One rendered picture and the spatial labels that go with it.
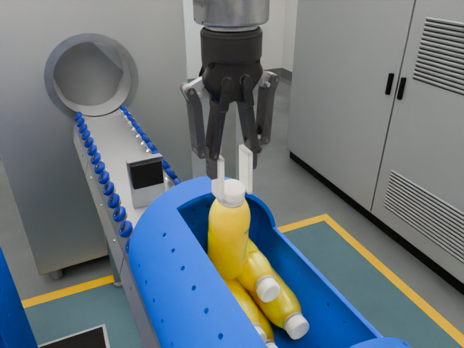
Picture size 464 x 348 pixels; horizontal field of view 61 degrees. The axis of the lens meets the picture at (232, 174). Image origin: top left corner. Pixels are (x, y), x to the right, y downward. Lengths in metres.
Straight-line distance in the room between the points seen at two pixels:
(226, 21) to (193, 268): 0.33
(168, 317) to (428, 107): 1.91
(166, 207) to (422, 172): 1.86
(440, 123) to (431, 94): 0.16
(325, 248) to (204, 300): 2.03
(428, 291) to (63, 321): 1.91
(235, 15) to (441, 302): 2.13
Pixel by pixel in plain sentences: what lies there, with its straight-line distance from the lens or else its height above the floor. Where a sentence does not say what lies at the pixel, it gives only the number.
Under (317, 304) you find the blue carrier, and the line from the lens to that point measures 0.73.
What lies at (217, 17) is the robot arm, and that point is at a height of 1.53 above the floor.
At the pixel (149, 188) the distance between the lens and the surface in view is 1.18.
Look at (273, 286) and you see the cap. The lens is 0.68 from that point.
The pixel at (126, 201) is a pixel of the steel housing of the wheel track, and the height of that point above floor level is 0.93.
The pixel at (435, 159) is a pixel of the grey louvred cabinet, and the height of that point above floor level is 0.66.
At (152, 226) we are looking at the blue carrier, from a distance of 0.68.
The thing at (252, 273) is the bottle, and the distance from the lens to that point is 0.69.
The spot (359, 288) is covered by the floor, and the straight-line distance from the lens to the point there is 2.32.
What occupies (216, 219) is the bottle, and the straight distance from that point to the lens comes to 0.59.
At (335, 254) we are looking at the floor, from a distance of 2.50.
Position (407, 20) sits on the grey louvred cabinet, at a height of 1.29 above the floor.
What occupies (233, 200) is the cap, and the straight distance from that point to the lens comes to 0.57.
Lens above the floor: 1.59
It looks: 29 degrees down
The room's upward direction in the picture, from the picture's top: straight up
